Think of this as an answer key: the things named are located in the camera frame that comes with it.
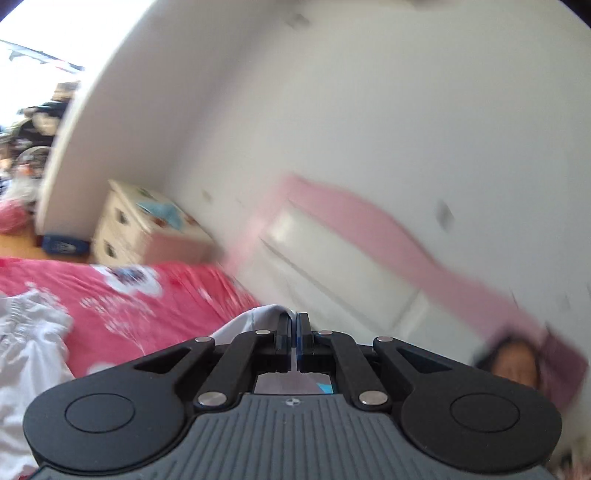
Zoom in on white button shirt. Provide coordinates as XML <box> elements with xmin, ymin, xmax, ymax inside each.
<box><xmin>1</xmin><ymin>289</ymin><xmax>73</xmax><ymax>479</ymax></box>

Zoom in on pink white headboard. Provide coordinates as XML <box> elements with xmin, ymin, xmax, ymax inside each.
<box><xmin>223</xmin><ymin>176</ymin><xmax>588</xmax><ymax>410</ymax></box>

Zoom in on red floral bed blanket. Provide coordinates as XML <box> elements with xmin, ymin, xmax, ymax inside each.
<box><xmin>1</xmin><ymin>258</ymin><xmax>257</xmax><ymax>377</ymax></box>

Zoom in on blue cloth on nightstand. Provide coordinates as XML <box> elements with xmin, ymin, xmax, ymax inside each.
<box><xmin>136</xmin><ymin>201</ymin><xmax>183</xmax><ymax>230</ymax></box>

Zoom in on cream bedside nightstand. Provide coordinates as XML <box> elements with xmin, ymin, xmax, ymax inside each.
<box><xmin>91</xmin><ymin>180</ymin><xmax>214</xmax><ymax>267</ymax></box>

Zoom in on person lying in bed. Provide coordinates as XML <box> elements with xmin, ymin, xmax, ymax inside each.
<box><xmin>474</xmin><ymin>335</ymin><xmax>543</xmax><ymax>390</ymax></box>

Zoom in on blue water bottle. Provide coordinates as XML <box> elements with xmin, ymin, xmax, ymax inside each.
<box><xmin>41</xmin><ymin>234</ymin><xmax>90</xmax><ymax>257</ymax></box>

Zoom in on red plastic bag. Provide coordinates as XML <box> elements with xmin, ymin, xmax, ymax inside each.
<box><xmin>0</xmin><ymin>200</ymin><xmax>31</xmax><ymax>235</ymax></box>

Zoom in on black wheelchair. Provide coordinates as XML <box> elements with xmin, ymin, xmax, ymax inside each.
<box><xmin>1</xmin><ymin>100</ymin><xmax>70</xmax><ymax>204</ymax></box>

